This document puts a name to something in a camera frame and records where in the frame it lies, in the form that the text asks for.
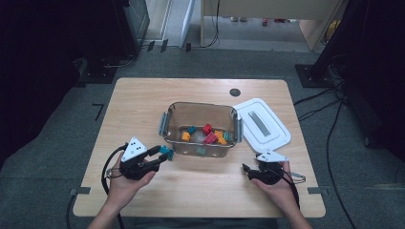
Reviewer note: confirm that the dark curtain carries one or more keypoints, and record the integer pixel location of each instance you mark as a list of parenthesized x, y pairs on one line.
[(38, 63), (382, 63)]

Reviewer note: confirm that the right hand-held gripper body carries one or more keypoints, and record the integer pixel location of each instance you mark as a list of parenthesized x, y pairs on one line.
[(270, 173)]

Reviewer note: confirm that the person's right hand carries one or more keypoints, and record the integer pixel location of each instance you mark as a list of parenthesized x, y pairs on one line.
[(283, 197)]

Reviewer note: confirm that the clear brown plastic storage box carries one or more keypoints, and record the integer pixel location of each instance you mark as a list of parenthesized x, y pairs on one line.
[(191, 114)]

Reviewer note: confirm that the person's dark trousers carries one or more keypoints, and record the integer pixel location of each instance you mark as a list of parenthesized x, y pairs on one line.
[(207, 224)]

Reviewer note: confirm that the round dark table grommet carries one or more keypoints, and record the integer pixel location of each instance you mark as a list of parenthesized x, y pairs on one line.
[(235, 92)]

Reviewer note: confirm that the yellow object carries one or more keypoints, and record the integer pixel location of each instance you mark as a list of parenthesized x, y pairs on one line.
[(332, 30)]

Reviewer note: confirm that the grey tape strip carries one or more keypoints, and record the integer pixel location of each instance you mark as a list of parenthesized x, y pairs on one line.
[(79, 191), (318, 190)]

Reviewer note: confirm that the black stand base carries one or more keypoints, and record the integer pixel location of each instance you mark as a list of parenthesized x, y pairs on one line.
[(310, 78), (98, 76)]

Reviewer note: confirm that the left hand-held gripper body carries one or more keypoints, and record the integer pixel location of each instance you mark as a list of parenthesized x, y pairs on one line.
[(133, 149)]

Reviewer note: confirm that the light wooden desk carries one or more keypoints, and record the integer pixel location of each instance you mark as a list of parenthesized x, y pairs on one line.
[(270, 8)]

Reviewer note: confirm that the person's left hand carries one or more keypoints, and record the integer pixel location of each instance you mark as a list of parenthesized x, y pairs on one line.
[(125, 191)]

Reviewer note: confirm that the small red item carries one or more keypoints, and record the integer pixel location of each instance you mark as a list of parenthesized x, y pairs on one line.
[(265, 21)]

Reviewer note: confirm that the black angled floor tape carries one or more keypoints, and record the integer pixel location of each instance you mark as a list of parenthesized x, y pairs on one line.
[(99, 111)]

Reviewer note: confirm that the long red brick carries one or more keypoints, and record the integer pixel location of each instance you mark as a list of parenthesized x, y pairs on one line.
[(210, 138)]

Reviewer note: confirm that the square red brick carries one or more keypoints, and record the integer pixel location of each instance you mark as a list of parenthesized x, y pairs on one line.
[(207, 129)]

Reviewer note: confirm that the orange brick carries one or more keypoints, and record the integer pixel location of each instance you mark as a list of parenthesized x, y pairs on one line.
[(222, 141), (218, 133), (186, 136)]

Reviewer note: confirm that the white box lid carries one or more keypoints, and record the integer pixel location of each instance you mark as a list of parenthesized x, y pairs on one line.
[(273, 140)]

